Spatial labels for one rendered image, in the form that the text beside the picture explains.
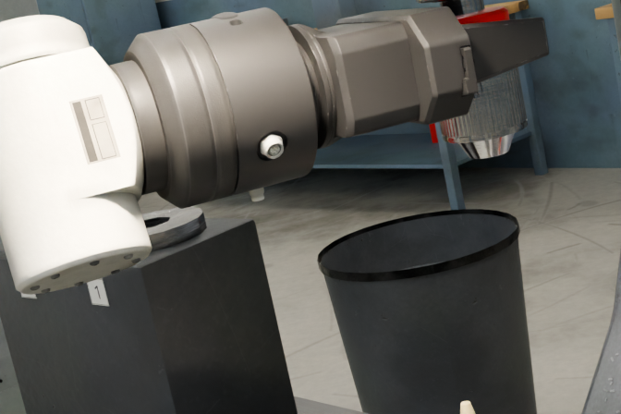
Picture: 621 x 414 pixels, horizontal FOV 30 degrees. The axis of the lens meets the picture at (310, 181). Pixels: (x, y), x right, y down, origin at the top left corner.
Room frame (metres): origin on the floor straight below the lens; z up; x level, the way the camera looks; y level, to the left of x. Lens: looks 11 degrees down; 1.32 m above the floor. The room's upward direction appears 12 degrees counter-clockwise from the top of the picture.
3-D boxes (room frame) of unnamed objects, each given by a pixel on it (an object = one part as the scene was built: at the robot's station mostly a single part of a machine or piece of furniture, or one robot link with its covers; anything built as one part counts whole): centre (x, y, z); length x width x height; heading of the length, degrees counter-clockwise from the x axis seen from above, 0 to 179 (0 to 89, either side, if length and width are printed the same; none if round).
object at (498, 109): (0.63, -0.10, 1.23); 0.05 x 0.05 x 0.06
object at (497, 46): (0.60, -0.11, 1.25); 0.06 x 0.02 x 0.03; 110
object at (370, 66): (0.60, -0.01, 1.25); 0.13 x 0.12 x 0.10; 20
